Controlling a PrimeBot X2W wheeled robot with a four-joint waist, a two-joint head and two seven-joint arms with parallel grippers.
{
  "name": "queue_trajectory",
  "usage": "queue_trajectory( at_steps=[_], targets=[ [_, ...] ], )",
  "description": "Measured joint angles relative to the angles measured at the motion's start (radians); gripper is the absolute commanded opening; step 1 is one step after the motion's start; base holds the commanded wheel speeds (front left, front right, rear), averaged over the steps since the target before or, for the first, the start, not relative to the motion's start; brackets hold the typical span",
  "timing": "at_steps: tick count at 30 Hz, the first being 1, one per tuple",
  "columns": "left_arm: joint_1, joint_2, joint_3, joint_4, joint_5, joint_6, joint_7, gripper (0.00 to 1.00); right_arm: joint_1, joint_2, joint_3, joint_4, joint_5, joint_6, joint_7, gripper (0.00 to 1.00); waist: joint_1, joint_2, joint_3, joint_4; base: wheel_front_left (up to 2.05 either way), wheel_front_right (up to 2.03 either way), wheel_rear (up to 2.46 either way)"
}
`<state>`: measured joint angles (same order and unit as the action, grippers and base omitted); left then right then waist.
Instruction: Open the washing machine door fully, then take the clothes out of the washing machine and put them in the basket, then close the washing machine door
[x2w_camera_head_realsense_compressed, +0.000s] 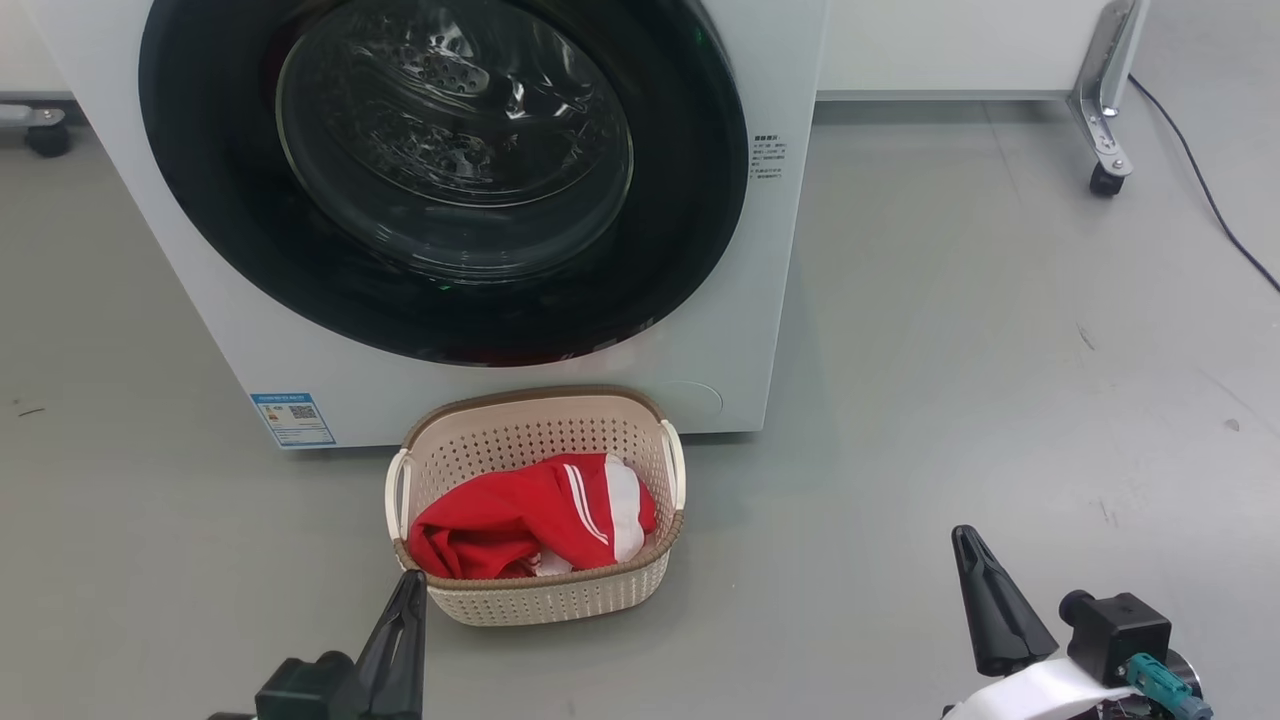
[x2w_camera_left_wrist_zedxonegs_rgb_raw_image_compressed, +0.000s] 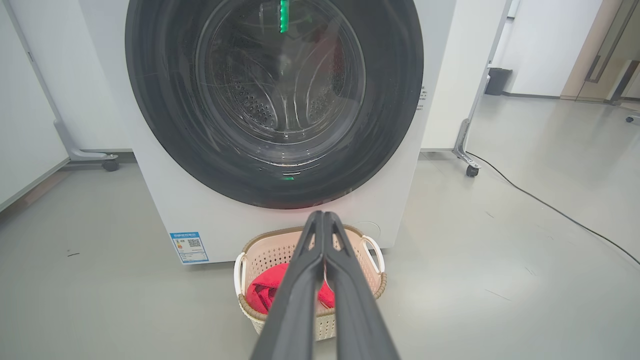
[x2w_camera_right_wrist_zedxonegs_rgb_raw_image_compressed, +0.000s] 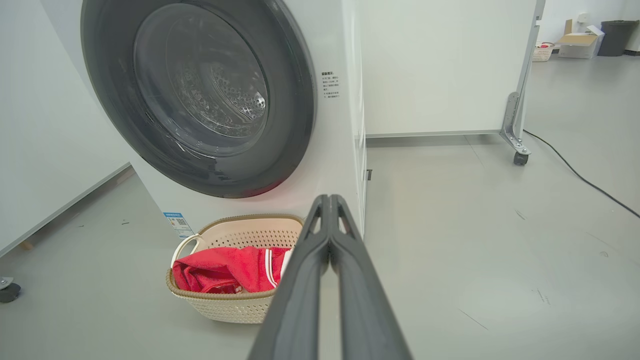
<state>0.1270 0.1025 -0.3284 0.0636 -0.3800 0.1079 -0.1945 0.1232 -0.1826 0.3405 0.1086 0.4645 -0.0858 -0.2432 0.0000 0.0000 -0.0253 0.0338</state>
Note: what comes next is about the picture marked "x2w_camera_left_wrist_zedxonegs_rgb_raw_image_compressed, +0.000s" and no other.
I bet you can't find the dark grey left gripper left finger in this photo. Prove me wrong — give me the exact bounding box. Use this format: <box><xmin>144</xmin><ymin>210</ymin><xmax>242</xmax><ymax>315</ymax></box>
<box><xmin>250</xmin><ymin>210</ymin><xmax>326</xmax><ymax>360</ymax></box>

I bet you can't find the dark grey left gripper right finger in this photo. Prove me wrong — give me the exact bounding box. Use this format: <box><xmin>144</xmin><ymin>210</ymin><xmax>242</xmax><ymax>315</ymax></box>
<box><xmin>324</xmin><ymin>211</ymin><xmax>401</xmax><ymax>360</ymax></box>

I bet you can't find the red and white garment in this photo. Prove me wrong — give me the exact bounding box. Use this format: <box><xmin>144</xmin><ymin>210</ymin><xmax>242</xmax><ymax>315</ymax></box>
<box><xmin>245</xmin><ymin>262</ymin><xmax>336</xmax><ymax>315</ymax></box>

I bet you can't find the round black washing machine door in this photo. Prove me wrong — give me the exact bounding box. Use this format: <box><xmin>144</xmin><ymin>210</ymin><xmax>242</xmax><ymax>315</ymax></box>
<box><xmin>125</xmin><ymin>0</ymin><xmax>425</xmax><ymax>210</ymax></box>

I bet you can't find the cream perforated laundry basket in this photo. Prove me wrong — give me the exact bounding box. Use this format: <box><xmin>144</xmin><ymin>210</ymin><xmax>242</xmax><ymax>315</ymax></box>
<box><xmin>233</xmin><ymin>224</ymin><xmax>388</xmax><ymax>342</ymax></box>

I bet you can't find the white front-load washing machine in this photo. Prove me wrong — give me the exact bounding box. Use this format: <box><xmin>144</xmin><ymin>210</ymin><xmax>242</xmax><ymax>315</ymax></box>
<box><xmin>77</xmin><ymin>0</ymin><xmax>458</xmax><ymax>266</ymax></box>

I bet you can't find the wooden room door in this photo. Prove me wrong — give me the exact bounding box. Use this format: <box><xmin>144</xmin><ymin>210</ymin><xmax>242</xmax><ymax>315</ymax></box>
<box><xmin>560</xmin><ymin>0</ymin><xmax>640</xmax><ymax>106</ymax></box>

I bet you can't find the blue energy label sticker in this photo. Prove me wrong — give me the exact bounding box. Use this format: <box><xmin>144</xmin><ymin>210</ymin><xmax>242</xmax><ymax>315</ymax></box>
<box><xmin>169</xmin><ymin>231</ymin><xmax>210</xmax><ymax>264</ymax></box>

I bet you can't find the grey partition stand with caster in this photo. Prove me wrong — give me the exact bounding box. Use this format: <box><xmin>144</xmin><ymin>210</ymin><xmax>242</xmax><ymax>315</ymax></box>
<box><xmin>452</xmin><ymin>0</ymin><xmax>513</xmax><ymax>178</ymax></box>
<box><xmin>2</xmin><ymin>0</ymin><xmax>121</xmax><ymax>172</ymax></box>

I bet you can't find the perforated steel washer drum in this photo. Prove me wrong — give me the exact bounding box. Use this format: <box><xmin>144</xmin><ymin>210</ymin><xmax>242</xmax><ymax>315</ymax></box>
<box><xmin>205</xmin><ymin>0</ymin><xmax>361</xmax><ymax>151</ymax></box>

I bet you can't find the black waste bin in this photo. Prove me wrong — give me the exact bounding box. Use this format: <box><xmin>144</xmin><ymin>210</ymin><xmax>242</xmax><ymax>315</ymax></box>
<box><xmin>484</xmin><ymin>67</ymin><xmax>513</xmax><ymax>96</ymax></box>

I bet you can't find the black floor cable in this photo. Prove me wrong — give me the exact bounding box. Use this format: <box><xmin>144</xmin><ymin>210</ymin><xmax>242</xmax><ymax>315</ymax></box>
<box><xmin>465</xmin><ymin>151</ymin><xmax>640</xmax><ymax>266</ymax></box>

